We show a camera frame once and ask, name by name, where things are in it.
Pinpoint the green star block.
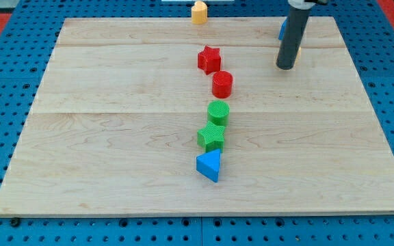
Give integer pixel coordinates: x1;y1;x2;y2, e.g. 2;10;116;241
197;121;226;152

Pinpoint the red star block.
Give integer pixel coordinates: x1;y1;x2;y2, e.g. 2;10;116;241
198;46;222;74

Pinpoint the yellow hexagon block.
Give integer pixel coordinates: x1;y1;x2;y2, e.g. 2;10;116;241
294;46;302;66

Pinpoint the green cylinder block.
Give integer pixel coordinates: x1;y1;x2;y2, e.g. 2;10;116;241
207;100;230;126

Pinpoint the blue triangle block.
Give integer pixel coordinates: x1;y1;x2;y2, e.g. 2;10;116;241
196;149;221;182

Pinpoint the red cylinder block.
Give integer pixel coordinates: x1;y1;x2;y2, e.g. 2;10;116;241
212;70;233;98

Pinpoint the yellow heart block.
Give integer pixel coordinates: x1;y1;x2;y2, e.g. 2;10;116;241
191;1;208;25

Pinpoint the blue cube block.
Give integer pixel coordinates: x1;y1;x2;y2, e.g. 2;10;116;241
278;18;287;41

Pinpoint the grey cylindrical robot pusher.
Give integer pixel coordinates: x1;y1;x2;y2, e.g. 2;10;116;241
276;0;329;70

